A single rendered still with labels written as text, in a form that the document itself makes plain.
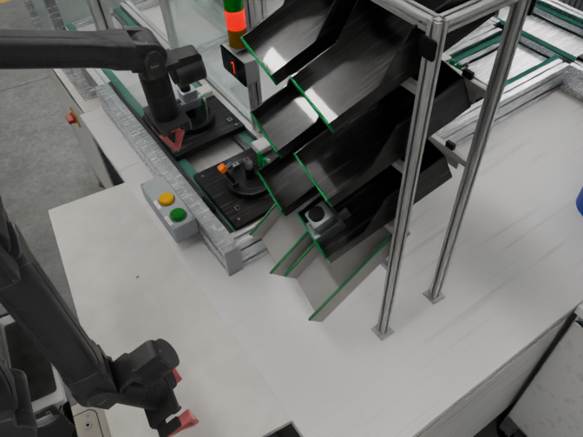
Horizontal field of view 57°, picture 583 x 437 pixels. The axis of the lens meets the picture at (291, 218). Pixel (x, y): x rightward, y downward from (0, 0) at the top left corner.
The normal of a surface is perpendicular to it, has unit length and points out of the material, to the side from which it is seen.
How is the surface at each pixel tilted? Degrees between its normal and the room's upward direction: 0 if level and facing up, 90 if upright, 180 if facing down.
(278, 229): 45
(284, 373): 0
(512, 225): 0
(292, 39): 25
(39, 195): 0
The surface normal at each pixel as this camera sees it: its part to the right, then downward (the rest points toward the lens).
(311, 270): -0.67, -0.22
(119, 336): -0.04, -0.65
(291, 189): -0.42, -0.45
